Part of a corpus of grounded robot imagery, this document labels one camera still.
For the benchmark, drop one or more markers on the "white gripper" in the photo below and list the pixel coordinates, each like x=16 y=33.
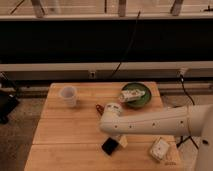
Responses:
x=121 y=140

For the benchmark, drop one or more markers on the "black rectangular eraser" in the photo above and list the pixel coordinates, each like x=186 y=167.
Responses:
x=109 y=146

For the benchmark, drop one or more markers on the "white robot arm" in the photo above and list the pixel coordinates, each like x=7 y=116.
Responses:
x=196 y=120

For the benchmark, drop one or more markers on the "brown oblong object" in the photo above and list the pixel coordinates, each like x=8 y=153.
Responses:
x=100 y=109

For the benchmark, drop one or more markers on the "white tube in bowl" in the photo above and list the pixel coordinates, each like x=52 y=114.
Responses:
x=131 y=95

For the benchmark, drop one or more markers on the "green bowl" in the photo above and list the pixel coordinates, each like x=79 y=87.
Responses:
x=143 y=100

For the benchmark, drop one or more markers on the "black object at left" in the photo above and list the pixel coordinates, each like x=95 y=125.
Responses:
x=8 y=102

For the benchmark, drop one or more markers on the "wall outlet box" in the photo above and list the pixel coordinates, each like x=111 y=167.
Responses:
x=92 y=74

